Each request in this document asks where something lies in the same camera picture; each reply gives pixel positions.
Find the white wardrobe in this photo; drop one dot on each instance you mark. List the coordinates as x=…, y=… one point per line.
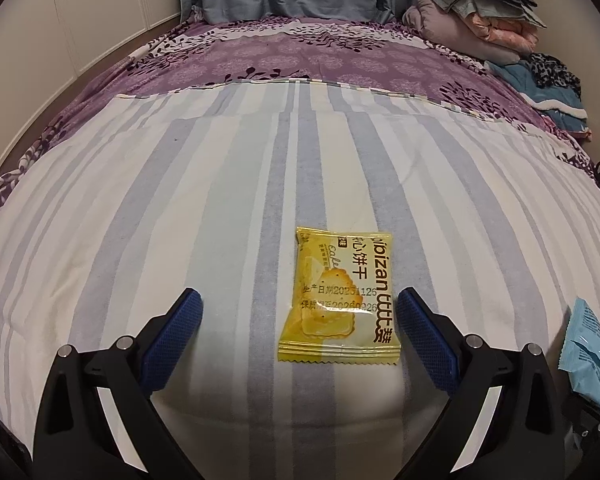
x=90, y=15

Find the light blue snack packet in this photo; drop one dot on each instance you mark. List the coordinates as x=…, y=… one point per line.
x=592, y=355

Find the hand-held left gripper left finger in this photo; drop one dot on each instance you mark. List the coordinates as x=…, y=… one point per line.
x=172, y=345

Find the pink floral folded quilt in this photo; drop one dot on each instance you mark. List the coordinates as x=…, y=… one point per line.
x=507, y=35

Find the yellow biscuit packet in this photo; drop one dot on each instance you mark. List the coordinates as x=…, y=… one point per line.
x=330, y=310

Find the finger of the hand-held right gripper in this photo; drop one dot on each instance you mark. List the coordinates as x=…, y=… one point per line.
x=587, y=417

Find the purple floral bedsheet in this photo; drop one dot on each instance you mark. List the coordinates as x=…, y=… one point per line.
x=305, y=52

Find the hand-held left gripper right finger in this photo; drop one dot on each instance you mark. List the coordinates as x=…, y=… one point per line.
x=427, y=345

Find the mauve folded quilt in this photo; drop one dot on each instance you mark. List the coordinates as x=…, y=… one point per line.
x=445, y=35

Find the leopard print cloth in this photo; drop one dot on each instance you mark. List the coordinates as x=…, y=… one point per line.
x=555, y=72

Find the striped white blue blanket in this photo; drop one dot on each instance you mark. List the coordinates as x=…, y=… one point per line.
x=180, y=200

